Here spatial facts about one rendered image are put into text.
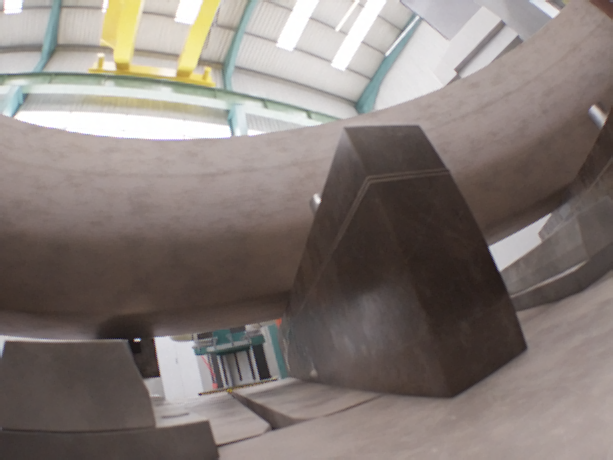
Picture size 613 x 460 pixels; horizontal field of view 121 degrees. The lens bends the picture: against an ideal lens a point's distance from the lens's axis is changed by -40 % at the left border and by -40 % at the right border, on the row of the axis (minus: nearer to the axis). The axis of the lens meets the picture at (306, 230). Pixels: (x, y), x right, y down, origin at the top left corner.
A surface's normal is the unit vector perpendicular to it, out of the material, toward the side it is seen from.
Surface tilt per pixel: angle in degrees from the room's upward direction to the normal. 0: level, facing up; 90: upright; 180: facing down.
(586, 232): 90
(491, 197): 90
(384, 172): 90
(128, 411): 90
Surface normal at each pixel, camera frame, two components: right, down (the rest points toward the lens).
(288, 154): 0.09, -0.46
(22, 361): 0.49, -0.50
